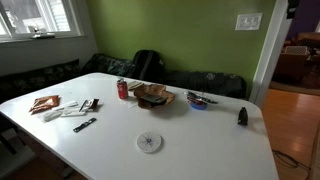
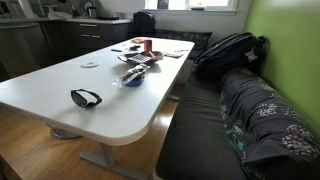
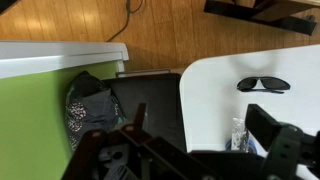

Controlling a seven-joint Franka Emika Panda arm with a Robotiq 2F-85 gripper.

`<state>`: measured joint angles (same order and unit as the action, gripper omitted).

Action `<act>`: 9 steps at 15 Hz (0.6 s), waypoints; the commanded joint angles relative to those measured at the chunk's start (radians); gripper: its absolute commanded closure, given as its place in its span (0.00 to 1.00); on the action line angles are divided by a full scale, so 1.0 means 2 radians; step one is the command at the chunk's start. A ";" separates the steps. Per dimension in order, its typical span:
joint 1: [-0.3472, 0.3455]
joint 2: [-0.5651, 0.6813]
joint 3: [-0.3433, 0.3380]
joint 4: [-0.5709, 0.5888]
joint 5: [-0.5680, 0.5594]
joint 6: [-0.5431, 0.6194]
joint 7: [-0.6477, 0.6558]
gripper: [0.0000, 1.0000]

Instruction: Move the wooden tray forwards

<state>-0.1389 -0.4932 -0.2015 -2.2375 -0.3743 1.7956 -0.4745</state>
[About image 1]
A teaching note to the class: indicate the dark small wrapper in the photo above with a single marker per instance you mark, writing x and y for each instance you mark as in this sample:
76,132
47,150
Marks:
89,105

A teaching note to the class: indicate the white round coaster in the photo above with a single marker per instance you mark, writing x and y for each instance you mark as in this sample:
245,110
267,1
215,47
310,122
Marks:
149,142

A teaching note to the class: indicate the black binder clip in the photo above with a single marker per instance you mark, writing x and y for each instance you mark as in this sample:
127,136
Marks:
243,117

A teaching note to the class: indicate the red soda can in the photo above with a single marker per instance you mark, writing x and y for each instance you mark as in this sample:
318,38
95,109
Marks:
122,89

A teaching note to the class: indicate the black backpack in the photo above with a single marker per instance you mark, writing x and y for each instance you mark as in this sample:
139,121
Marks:
147,66

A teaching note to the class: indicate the orange snack packet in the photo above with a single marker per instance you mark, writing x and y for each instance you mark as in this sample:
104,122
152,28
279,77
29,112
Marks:
44,103

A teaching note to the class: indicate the dark floral bench cushion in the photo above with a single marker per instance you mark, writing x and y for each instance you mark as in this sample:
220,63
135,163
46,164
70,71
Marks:
15,85

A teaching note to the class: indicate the black flat strip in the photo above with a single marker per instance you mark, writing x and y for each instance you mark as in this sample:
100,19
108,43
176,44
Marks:
84,125

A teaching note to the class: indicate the white plastic packet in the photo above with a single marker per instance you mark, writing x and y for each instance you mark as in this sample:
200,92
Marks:
51,115

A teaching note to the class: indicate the grey calculator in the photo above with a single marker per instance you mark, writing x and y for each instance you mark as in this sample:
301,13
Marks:
154,98

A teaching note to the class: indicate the white wall switch plate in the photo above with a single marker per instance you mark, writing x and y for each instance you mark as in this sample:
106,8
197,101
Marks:
248,22

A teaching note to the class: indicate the white window frame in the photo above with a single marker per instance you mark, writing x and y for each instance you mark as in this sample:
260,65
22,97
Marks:
22,20

